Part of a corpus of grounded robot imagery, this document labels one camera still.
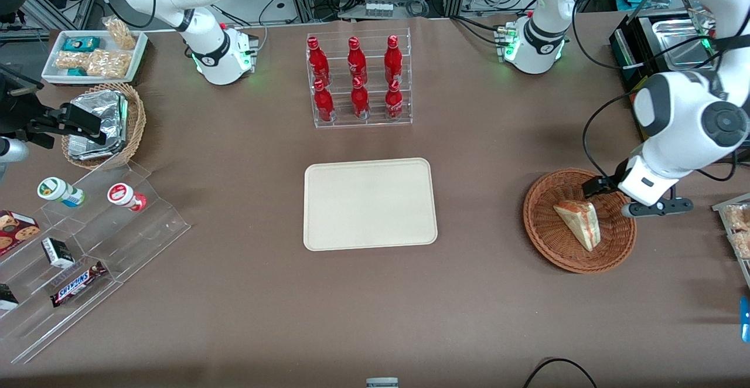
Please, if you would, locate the large clear bag of snacks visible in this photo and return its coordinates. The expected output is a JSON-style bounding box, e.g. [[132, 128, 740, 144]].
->
[[86, 49, 133, 79]]

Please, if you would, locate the red lid yogurt bottle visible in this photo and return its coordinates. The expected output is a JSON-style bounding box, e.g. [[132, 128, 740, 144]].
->
[[107, 182, 148, 212]]

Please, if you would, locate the green lid yogurt bottle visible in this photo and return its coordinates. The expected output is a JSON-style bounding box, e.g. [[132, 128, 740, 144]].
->
[[37, 177, 86, 208]]

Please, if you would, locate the aluminium foil container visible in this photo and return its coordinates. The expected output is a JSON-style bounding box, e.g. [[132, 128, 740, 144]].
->
[[67, 90, 129, 161]]

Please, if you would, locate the clear acrylic bottle rack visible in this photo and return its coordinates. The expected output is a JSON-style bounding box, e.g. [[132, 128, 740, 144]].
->
[[305, 27, 414, 130]]

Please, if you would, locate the triangular sandwich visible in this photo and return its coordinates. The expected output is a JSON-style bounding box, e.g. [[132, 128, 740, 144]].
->
[[553, 200, 602, 253]]

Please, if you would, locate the light wicker basket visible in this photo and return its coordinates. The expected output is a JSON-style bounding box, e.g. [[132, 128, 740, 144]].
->
[[61, 82, 147, 171]]

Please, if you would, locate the small black white box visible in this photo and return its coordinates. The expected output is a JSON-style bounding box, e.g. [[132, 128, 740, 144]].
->
[[41, 237, 76, 270]]

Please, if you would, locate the white rectangular snack tray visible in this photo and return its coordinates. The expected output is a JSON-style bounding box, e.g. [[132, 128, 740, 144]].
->
[[41, 29, 149, 86]]

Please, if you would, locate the black countertop appliance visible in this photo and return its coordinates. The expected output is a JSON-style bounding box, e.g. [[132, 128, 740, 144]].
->
[[609, 10, 722, 93]]

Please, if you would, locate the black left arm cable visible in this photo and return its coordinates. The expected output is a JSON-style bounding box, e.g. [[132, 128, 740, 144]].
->
[[571, 0, 740, 201]]

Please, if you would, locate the beige plastic tray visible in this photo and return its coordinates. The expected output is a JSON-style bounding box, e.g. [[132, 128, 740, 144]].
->
[[303, 158, 439, 253]]

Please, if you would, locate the Snickers chocolate bar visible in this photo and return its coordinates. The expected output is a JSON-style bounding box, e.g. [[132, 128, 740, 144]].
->
[[50, 260, 109, 308]]

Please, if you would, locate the red cola bottle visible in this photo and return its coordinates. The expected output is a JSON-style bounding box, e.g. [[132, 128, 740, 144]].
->
[[307, 36, 330, 86], [350, 76, 371, 121], [313, 79, 336, 123], [384, 35, 405, 83], [347, 36, 369, 81], [384, 79, 405, 121]]

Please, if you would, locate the clear acrylic snack tray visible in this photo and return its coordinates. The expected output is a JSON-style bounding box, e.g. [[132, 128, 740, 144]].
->
[[711, 193, 750, 290]]

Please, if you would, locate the stainless steel pan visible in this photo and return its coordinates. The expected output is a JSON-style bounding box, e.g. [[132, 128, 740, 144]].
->
[[651, 17, 717, 72]]

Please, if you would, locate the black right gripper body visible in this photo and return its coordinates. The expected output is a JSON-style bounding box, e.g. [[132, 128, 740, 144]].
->
[[0, 74, 46, 141]]

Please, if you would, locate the clear acrylic stepped display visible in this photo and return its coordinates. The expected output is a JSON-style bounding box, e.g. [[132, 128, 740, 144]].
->
[[0, 159, 192, 366]]

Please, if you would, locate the brown wicker basket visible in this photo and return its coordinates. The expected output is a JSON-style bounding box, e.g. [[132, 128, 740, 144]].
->
[[523, 168, 638, 275]]

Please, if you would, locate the red cookie box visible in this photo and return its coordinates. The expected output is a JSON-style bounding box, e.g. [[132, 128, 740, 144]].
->
[[0, 209, 41, 257]]

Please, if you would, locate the black table cable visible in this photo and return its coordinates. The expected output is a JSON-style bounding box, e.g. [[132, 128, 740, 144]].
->
[[523, 357, 598, 388]]

